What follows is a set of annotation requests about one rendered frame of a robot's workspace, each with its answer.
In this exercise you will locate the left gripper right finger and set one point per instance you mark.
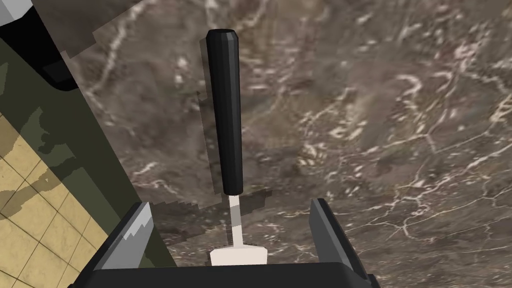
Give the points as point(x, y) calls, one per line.
point(332, 236)

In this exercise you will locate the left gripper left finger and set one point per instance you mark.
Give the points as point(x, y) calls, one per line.
point(127, 239)

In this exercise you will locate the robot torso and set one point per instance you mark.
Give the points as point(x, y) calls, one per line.
point(28, 36)

